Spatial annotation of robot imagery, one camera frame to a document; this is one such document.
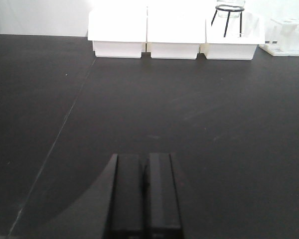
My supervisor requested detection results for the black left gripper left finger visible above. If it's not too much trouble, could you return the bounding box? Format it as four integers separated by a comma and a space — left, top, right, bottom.
104, 154, 145, 239

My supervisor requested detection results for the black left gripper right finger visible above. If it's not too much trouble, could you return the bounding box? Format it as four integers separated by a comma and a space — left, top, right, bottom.
145, 153, 184, 239

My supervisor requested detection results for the left white plastic bin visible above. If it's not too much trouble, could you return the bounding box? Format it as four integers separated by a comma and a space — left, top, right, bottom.
88, 6, 147, 59

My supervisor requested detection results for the white plastic bin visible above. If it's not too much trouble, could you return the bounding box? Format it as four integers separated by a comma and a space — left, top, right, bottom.
147, 4, 206, 60
88, 6, 147, 59
200, 11, 265, 60

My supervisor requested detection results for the right white plastic bin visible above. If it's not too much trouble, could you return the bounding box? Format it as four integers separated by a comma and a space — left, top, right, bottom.
200, 11, 265, 60

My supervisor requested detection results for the middle white plastic bin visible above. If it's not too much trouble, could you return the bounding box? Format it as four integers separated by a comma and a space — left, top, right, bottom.
147, 4, 206, 60

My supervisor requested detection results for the clear glass flask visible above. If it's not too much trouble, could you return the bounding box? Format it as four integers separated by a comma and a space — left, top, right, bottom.
216, 0, 246, 18

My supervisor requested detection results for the white test tube rack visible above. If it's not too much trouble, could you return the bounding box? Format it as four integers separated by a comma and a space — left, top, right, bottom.
259, 18, 299, 57

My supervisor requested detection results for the black wire tripod stand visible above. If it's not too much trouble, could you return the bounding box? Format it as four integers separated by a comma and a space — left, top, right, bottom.
211, 4, 245, 38

